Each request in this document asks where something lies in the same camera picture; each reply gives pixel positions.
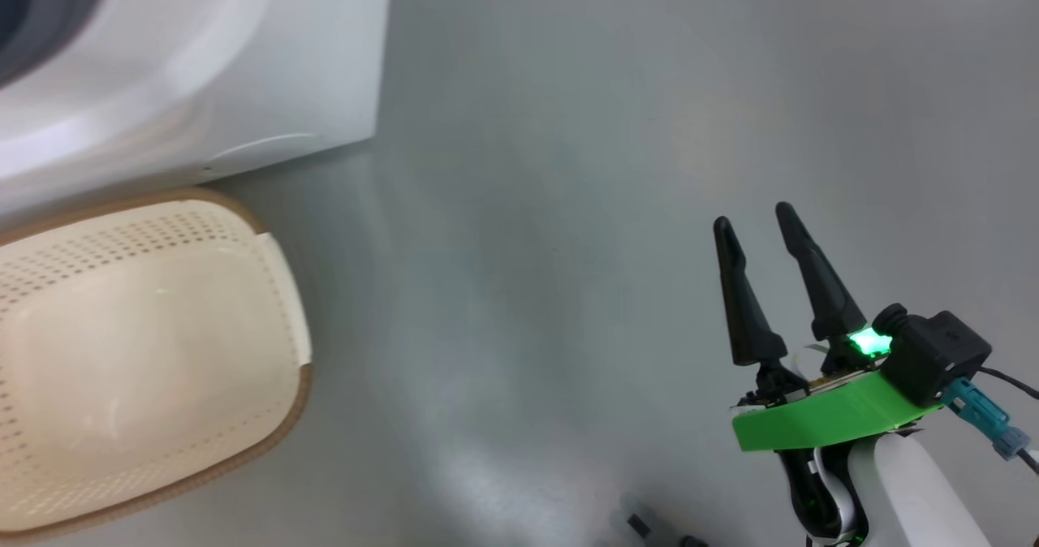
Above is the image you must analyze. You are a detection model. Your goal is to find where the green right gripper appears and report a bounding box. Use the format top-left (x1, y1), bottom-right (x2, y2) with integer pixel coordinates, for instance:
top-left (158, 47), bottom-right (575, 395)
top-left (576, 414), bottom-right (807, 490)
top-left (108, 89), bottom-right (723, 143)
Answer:
top-left (714, 202), bottom-right (942, 454)

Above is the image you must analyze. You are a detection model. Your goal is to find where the white front-load washing machine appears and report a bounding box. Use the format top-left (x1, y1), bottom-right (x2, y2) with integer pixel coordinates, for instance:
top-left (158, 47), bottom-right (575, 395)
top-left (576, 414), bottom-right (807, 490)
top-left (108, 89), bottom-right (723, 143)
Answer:
top-left (0, 0), bottom-right (394, 215)

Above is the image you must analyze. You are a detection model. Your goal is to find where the grey rubber door gasket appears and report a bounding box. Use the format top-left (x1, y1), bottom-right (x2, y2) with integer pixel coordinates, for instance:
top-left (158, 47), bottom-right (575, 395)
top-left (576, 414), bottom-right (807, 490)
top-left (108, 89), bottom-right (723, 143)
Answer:
top-left (0, 0), bottom-right (108, 89)

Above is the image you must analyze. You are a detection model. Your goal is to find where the round white filter cover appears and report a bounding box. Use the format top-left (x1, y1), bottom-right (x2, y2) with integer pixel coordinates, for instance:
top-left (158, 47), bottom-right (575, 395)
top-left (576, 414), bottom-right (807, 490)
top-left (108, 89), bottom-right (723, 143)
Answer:
top-left (199, 131), bottom-right (319, 183)

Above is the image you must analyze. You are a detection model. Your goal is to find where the cream perforated laundry basket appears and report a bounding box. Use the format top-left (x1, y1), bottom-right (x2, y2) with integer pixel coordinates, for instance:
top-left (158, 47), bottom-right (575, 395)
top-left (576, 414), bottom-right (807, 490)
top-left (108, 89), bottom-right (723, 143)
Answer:
top-left (0, 187), bottom-right (314, 544)

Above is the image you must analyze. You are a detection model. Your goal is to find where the teal cable connector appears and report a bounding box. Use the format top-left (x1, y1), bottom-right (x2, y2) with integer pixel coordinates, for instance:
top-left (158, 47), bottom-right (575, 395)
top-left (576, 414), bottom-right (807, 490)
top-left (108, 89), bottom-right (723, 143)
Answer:
top-left (942, 378), bottom-right (1033, 460)

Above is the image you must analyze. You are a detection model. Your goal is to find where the thin black cable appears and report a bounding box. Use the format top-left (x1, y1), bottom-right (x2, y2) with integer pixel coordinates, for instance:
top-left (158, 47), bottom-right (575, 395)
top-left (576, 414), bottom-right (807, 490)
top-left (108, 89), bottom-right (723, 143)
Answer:
top-left (978, 366), bottom-right (1039, 475)

